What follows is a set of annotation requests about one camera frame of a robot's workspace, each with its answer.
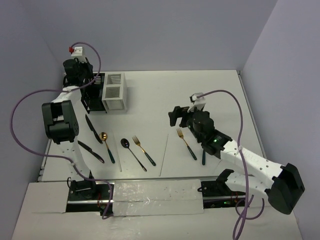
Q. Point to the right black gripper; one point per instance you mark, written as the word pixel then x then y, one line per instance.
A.
pixel 178 111

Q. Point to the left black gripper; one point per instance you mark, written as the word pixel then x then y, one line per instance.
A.
pixel 87 66

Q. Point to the gold fork green handle right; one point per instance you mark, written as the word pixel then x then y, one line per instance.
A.
pixel 181 135

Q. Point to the black utensil caddy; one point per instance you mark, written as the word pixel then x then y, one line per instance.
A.
pixel 91 96

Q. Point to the gold spoon green handle right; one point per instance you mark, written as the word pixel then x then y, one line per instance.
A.
pixel 203 159

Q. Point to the black knife upper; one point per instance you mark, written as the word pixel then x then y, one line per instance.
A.
pixel 91 127

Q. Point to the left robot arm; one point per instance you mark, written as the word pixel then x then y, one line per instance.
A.
pixel 61 125

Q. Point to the gold fork green handle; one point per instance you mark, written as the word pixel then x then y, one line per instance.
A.
pixel 138 143
pixel 181 135

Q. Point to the gold spoon green handle left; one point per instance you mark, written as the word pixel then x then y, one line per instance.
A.
pixel 103 136

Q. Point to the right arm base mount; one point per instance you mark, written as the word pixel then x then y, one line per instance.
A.
pixel 218 195

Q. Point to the black knife lower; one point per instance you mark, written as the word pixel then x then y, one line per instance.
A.
pixel 88 149

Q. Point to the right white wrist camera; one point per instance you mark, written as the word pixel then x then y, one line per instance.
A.
pixel 198 102

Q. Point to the black spoon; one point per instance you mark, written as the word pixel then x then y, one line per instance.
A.
pixel 125 143

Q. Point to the gold fork green handle left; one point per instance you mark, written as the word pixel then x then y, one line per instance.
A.
pixel 138 143

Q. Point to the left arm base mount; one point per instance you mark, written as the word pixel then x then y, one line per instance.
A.
pixel 94 199

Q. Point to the black knife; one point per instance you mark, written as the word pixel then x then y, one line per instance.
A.
pixel 91 127
pixel 88 149

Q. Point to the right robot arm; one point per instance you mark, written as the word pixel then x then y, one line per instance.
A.
pixel 283 183

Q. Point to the white utensil caddy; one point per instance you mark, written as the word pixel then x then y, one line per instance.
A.
pixel 114 94

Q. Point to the gold spoon green handle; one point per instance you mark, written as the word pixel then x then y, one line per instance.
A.
pixel 203 159
pixel 103 136

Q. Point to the clear chopstick left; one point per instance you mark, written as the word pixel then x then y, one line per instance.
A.
pixel 117 152

